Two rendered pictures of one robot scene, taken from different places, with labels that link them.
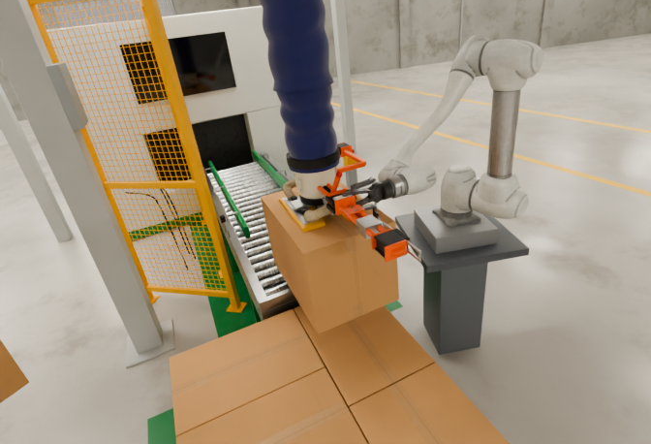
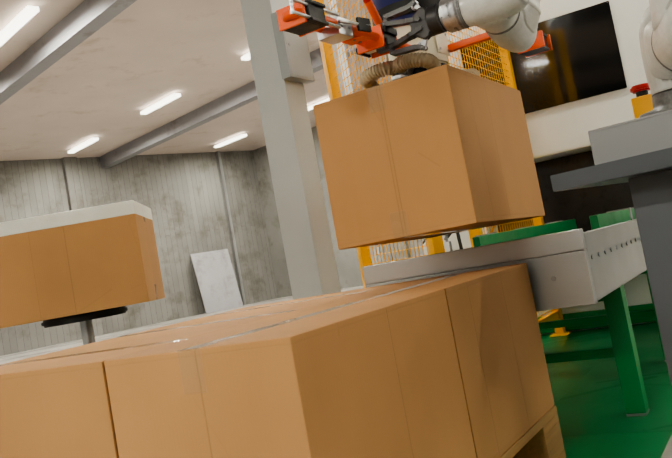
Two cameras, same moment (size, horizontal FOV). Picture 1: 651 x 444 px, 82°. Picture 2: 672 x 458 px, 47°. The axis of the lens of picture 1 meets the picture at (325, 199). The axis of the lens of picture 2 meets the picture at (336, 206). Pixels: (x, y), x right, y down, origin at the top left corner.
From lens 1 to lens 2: 196 cm
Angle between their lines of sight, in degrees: 58
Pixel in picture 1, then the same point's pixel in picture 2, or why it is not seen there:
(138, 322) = not seen: hidden behind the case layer
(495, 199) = (656, 13)
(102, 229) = (295, 203)
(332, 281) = (354, 158)
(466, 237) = (650, 125)
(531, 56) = not seen: outside the picture
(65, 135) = (277, 86)
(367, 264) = (406, 136)
